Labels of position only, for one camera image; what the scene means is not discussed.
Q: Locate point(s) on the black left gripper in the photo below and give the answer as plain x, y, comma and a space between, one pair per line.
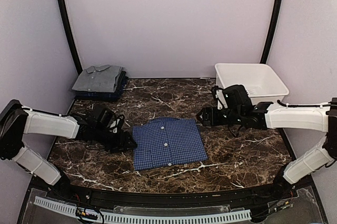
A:
121, 142

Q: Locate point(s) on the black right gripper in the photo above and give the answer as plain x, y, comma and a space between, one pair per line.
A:
205, 122

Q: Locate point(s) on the black front rail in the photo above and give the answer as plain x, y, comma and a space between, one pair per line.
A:
107, 199

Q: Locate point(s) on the white slotted cable duct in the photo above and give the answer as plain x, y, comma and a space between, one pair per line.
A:
144, 215

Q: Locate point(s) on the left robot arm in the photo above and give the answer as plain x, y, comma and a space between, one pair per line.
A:
18, 120

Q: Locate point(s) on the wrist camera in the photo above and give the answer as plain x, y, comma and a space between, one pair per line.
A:
106, 119
232, 97

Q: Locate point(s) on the blue checked long sleeve shirt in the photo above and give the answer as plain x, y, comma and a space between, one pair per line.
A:
164, 142

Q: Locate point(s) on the right black frame post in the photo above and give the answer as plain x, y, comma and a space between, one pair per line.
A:
271, 31

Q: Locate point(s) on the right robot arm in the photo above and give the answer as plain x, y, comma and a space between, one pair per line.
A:
269, 115

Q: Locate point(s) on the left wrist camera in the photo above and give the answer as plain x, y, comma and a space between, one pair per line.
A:
106, 119

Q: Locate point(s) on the white plastic basket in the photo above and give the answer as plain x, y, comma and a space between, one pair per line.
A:
260, 80

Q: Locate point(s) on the grey shirt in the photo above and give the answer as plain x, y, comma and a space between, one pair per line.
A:
102, 78

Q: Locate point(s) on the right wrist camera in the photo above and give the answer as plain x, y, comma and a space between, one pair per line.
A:
232, 97

